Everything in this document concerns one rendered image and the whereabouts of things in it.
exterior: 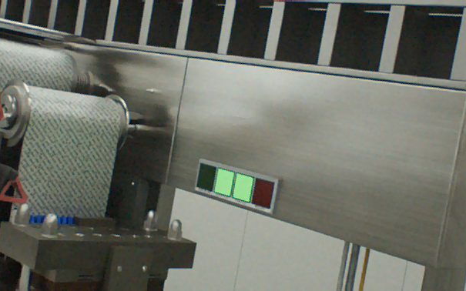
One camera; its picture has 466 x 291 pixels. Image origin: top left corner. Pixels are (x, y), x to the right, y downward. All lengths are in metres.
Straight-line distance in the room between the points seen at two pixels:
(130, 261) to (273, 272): 3.21
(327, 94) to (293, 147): 0.13
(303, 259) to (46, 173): 3.06
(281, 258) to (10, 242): 3.26
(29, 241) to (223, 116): 0.48
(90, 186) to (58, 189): 0.08
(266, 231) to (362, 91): 3.47
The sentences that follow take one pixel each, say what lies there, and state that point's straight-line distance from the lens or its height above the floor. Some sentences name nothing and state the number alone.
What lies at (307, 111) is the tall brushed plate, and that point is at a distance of 1.66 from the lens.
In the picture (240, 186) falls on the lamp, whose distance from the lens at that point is 1.77.
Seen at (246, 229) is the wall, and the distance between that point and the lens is 5.13.
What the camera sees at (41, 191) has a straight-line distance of 1.90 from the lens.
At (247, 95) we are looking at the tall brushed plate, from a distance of 1.79.
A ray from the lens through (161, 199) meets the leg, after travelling 2.26.
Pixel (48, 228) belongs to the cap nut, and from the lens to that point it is 1.73.
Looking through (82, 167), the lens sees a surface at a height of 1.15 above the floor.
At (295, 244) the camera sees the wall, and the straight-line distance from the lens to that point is 4.85.
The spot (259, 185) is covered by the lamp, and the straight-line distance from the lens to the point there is 1.73.
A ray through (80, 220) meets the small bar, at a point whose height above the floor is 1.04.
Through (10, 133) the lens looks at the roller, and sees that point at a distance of 1.89.
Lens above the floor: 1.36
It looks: 3 degrees down
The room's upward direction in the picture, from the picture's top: 10 degrees clockwise
